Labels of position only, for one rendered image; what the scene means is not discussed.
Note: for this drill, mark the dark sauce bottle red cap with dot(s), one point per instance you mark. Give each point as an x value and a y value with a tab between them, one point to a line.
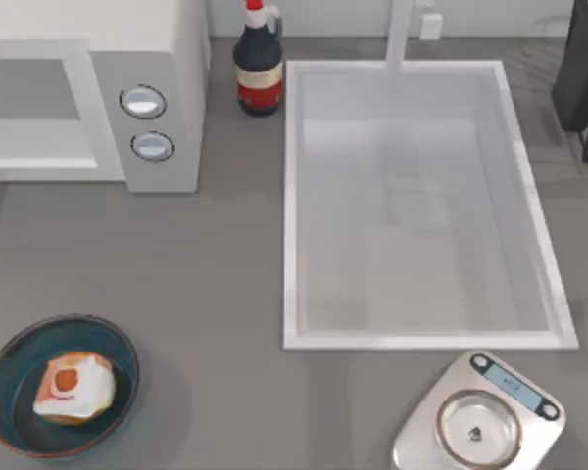
258	73

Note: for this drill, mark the white and orange bread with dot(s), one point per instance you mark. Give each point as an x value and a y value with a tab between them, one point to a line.
78	389

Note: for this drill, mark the dark blue bowl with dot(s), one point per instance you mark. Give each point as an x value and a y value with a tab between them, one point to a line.
14	391

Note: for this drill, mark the white wall socket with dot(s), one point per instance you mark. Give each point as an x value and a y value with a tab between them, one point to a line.
430	25

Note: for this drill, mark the white sink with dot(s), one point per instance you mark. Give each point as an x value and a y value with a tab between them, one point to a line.
411	220

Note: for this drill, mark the large microwave knob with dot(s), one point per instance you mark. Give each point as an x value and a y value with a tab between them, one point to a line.
142	102

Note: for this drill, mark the silver kitchen scale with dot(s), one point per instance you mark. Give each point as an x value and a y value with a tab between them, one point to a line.
480	416

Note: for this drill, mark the tall white tap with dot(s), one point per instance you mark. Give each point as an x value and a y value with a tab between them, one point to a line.
398	34

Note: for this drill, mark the small microwave knob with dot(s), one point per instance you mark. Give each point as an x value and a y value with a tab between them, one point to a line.
152	146

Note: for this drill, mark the pale microwave oven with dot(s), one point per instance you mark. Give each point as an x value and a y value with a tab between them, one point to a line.
176	147

